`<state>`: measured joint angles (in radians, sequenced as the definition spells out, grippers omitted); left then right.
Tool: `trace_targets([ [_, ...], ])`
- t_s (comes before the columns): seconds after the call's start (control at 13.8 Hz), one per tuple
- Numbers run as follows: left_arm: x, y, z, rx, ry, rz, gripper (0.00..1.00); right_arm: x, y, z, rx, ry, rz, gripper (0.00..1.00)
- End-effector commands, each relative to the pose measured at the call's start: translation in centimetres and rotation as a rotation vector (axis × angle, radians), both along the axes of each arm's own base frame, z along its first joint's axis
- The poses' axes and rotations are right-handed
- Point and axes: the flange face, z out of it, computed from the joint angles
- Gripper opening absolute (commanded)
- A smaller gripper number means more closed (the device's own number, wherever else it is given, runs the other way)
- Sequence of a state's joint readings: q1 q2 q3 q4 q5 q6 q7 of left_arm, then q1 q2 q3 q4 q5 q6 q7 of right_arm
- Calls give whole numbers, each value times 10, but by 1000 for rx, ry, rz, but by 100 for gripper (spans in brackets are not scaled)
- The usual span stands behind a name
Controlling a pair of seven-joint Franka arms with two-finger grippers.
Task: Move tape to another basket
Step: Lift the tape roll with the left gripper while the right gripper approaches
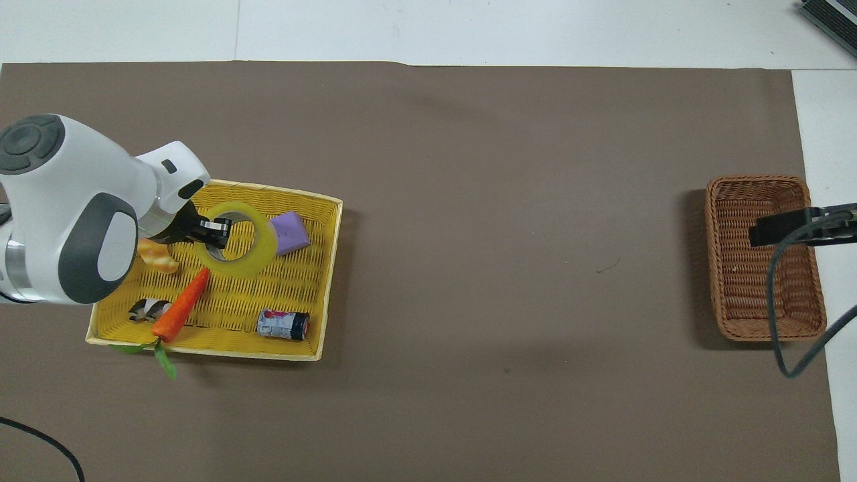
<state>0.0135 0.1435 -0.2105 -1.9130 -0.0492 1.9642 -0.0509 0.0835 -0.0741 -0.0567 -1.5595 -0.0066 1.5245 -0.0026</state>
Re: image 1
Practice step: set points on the purple block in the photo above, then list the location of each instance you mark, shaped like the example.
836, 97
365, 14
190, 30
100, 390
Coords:
291, 233

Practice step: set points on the yellow tape roll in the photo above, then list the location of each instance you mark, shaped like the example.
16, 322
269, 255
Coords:
258, 254

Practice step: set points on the black and white toy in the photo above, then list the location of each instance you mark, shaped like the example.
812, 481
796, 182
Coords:
148, 310

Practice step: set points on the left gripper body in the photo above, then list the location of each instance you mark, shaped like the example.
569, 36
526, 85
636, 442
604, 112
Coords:
175, 228

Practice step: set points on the small labelled can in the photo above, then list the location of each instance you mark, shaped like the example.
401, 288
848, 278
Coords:
281, 325

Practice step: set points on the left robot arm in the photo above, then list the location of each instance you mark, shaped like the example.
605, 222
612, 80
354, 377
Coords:
73, 201

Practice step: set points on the yellow woven basket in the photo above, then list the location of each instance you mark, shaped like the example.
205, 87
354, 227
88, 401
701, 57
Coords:
268, 294

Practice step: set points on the brown wicker basket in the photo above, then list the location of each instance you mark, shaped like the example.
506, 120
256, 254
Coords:
743, 294

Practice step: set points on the toy bread piece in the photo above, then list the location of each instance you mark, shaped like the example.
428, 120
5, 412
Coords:
159, 258

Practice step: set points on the orange toy carrot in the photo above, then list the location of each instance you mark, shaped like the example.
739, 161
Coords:
179, 309

